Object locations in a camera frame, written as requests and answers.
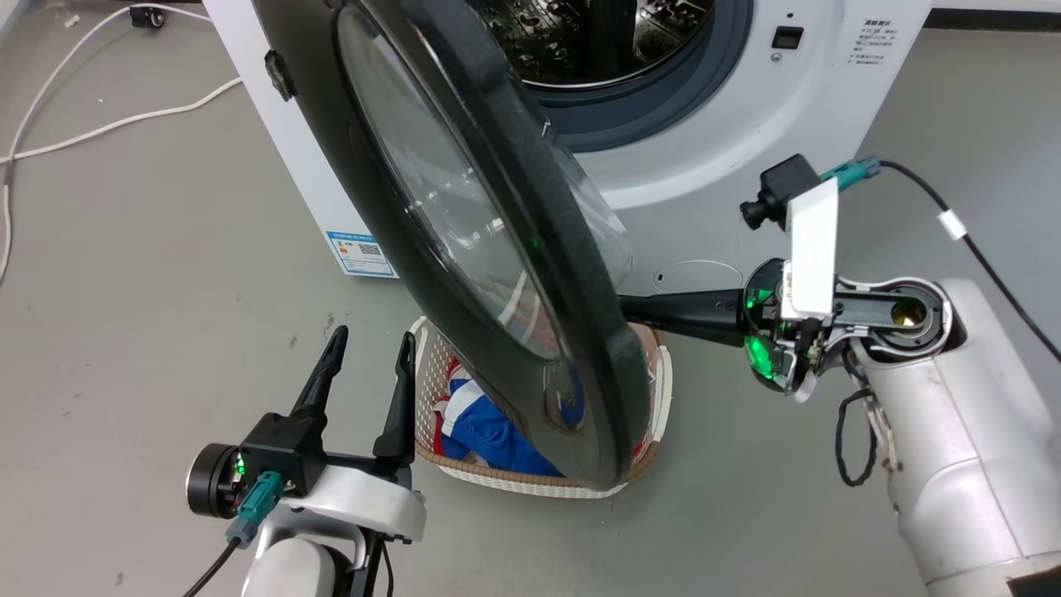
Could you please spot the white front-load washing machine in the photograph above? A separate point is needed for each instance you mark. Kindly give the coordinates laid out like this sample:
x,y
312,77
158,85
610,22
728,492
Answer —
x,y
746,124

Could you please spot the black round washing machine door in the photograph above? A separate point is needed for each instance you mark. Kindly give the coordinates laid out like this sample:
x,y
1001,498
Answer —
x,y
464,249

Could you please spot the steel washing machine drum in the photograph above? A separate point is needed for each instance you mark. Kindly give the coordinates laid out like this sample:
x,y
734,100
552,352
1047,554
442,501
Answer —
x,y
580,41

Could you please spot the white woven laundry basket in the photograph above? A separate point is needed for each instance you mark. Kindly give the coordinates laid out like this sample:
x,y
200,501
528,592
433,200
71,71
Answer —
x,y
431,390

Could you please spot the green-lit right gripper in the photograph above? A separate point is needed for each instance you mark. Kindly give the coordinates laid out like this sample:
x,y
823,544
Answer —
x,y
767,348

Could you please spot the blue red white clothing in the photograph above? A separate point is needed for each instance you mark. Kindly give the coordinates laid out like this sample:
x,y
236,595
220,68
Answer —
x,y
485,435

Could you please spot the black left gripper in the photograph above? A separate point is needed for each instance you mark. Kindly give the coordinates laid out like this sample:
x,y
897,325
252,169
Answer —
x,y
278,448

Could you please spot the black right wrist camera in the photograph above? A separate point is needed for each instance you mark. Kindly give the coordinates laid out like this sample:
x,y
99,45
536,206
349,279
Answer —
x,y
779,191

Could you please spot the blue energy label sticker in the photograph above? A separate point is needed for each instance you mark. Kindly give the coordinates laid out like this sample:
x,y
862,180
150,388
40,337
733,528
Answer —
x,y
360,253

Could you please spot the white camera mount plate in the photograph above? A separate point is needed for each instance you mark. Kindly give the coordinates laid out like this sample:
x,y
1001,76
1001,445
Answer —
x,y
814,249

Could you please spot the grey rubber door gasket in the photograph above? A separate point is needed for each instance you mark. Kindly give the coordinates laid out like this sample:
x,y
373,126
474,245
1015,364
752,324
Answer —
x,y
704,75

